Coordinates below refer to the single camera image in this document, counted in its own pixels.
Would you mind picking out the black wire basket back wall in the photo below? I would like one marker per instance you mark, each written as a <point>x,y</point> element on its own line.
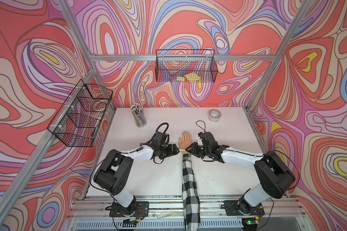
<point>171,63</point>

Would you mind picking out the black wire basket left wall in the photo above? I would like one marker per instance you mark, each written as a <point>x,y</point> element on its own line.
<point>77,123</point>

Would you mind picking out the black wire basket wall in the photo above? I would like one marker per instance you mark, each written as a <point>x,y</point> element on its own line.
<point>171,63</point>
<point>77,123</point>

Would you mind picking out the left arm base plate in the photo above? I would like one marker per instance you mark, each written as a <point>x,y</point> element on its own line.
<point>136,209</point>

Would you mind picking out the right wrist camera with cable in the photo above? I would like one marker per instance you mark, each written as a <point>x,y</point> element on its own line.
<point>206,138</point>

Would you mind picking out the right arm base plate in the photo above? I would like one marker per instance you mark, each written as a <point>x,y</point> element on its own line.
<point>241,208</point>

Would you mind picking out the cup of pencils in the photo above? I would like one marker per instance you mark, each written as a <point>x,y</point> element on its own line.
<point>138,113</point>

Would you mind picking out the plaid sleeve forearm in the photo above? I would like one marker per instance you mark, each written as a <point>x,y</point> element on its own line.
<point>191,201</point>

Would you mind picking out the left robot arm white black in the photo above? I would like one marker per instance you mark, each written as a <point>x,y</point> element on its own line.
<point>114,170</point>

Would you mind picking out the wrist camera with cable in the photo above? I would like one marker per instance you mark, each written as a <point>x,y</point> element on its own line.
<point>161,139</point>
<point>206,138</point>

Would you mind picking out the mannequin hand with painted nails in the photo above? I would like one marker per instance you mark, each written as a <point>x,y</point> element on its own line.
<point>185,141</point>

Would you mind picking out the aluminium frame rail right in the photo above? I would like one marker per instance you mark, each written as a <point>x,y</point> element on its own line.
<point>272,67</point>

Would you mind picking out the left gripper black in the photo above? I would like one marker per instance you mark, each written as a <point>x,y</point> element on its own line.
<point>170,152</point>

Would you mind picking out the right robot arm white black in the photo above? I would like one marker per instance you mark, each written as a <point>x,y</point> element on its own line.
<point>275,177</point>

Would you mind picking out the cream wrist watch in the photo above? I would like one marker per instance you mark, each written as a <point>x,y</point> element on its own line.
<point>183,151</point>

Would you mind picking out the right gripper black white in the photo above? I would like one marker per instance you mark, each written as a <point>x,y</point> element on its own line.
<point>193,150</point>

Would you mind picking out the yellow sticky notes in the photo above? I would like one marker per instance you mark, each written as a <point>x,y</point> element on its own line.
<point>191,77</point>

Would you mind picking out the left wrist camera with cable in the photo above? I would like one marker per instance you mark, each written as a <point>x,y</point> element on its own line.
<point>161,139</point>

